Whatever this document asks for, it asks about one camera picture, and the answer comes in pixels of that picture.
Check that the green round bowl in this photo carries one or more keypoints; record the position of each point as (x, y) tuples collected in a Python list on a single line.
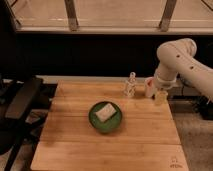
[(109, 125)]

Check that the black office chair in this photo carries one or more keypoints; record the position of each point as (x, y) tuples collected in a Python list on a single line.
[(13, 126)]

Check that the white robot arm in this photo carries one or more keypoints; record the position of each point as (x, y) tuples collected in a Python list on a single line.
[(177, 57)]

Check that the white cup with red item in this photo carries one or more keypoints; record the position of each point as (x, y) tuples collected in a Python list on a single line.
[(150, 88)]

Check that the white folded cloth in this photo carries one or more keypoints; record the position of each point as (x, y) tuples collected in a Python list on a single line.
[(106, 112)]

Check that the wooden window frame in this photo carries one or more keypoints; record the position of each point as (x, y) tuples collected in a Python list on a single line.
[(113, 16)]

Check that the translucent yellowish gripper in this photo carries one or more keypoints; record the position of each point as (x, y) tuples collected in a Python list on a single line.
[(161, 97)]

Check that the clear glass bottle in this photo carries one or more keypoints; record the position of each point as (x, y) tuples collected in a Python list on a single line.
[(130, 85)]

